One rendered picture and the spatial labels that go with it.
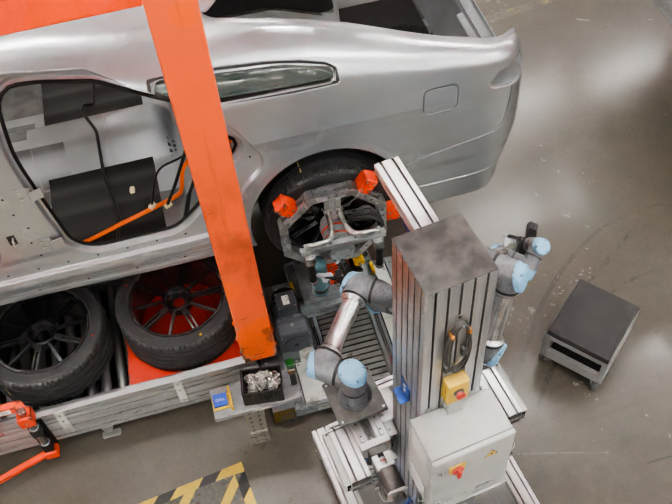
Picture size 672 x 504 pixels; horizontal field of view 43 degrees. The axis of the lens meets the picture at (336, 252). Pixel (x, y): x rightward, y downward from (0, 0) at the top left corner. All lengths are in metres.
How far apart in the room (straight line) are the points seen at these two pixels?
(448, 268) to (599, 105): 3.71
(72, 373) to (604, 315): 2.75
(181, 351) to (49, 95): 1.85
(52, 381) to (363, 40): 2.25
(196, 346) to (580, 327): 1.98
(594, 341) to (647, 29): 3.04
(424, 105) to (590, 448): 1.97
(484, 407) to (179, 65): 1.66
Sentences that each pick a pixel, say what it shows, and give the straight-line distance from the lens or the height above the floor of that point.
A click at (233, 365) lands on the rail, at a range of 4.39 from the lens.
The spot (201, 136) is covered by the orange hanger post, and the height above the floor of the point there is 2.08.
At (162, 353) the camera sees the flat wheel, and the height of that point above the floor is 0.46.
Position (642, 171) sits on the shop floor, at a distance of 5.83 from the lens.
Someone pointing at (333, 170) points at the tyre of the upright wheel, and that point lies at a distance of 4.05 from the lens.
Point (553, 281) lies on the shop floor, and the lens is 5.15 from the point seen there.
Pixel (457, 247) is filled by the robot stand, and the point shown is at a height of 2.03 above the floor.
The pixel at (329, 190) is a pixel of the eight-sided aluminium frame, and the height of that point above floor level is 1.10.
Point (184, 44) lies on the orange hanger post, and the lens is 2.75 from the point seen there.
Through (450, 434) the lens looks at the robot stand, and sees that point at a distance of 3.23.
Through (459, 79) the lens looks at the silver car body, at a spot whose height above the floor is 1.56.
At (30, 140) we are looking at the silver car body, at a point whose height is 0.95.
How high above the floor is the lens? 4.16
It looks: 53 degrees down
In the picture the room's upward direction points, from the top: 5 degrees counter-clockwise
